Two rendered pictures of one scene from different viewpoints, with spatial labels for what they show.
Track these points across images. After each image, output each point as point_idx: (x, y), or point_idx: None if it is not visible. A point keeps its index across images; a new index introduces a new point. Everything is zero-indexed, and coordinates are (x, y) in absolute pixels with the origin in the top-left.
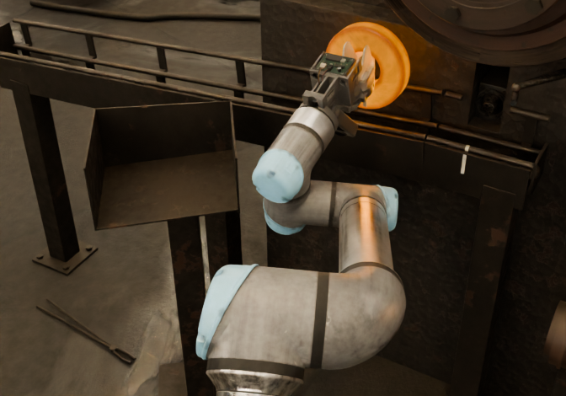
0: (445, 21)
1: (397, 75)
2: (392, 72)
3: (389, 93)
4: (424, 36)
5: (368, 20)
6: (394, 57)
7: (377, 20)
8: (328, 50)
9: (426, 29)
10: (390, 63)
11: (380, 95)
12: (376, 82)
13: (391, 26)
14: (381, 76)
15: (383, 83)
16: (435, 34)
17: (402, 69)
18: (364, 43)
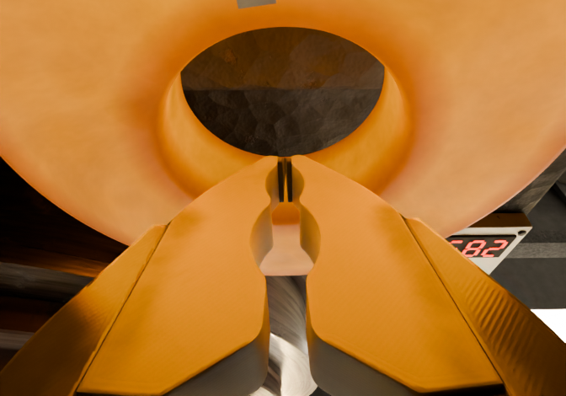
0: (8, 347)
1: (44, 169)
2: (90, 179)
3: (4, 38)
4: (59, 276)
5: (351, 83)
6: (119, 231)
7: (319, 88)
8: (502, 196)
9: (67, 290)
10: (125, 209)
11: None
12: (173, 82)
13: (270, 82)
14: (140, 145)
15: (101, 101)
16: (27, 286)
17: (45, 196)
18: (285, 248)
